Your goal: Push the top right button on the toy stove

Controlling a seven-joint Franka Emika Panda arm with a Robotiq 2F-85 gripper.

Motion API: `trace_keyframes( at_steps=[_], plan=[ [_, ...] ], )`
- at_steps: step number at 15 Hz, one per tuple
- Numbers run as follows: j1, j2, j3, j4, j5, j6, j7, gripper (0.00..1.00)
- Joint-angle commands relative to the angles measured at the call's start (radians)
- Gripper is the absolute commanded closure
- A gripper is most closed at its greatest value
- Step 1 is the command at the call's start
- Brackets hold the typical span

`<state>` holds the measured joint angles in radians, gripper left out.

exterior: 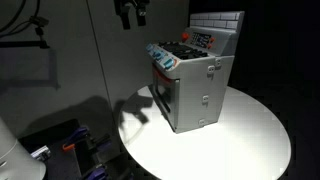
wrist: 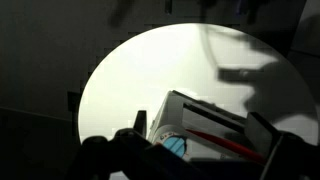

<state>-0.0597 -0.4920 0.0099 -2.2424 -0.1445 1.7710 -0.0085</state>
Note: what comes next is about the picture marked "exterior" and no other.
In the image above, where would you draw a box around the purple clamp lower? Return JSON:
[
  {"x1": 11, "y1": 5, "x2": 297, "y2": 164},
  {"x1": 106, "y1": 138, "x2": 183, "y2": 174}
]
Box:
[{"x1": 83, "y1": 166, "x2": 107, "y2": 180}]

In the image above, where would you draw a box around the purple clamp with orange tip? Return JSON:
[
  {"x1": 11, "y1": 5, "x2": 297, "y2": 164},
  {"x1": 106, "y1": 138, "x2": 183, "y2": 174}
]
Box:
[{"x1": 62, "y1": 127, "x2": 88, "y2": 152}]

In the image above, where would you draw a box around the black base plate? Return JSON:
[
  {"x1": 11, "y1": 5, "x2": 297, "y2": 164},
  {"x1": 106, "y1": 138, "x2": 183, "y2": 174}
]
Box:
[{"x1": 19, "y1": 119, "x2": 95, "y2": 180}]

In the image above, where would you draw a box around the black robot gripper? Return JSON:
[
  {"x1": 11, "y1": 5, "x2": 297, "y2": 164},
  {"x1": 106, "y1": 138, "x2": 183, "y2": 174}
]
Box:
[{"x1": 114, "y1": 0, "x2": 149, "y2": 30}]

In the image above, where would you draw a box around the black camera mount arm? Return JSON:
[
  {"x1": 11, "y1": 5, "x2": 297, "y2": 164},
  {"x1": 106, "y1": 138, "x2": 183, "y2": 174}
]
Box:
[{"x1": 0, "y1": 16, "x2": 50, "y2": 49}]

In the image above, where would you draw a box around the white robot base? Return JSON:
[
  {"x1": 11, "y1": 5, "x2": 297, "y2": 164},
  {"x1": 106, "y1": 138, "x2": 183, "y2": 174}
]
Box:
[{"x1": 0, "y1": 119, "x2": 46, "y2": 180}]

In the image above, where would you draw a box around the round white table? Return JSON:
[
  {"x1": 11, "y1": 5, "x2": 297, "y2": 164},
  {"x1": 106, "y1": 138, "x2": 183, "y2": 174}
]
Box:
[{"x1": 118, "y1": 87, "x2": 292, "y2": 180}]

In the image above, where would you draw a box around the grey toy stove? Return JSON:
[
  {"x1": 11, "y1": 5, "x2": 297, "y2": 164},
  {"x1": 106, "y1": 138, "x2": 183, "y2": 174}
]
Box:
[{"x1": 146, "y1": 11, "x2": 245, "y2": 133}]

